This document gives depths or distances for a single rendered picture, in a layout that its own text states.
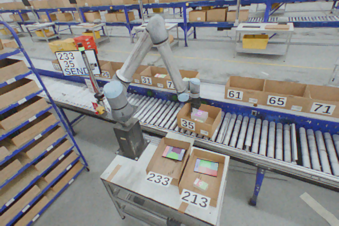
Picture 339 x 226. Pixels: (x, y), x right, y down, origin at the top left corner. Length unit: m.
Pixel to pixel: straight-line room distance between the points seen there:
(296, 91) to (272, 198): 1.19
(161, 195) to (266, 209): 1.27
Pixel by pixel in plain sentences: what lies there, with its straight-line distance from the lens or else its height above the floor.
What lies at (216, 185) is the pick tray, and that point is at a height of 0.76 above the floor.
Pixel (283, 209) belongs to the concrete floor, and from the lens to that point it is 2.54.
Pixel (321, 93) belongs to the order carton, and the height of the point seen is 0.95.
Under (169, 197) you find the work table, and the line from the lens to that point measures 1.59.
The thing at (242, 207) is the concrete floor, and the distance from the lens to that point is 2.43.
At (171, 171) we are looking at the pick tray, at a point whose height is 0.76.
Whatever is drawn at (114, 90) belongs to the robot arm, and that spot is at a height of 1.46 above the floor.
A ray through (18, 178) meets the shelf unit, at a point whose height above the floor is 0.54.
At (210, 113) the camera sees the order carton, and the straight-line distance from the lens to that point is 2.12.
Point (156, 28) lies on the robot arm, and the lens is 1.28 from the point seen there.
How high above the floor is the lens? 2.14
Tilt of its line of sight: 33 degrees down
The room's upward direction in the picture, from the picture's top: 7 degrees counter-clockwise
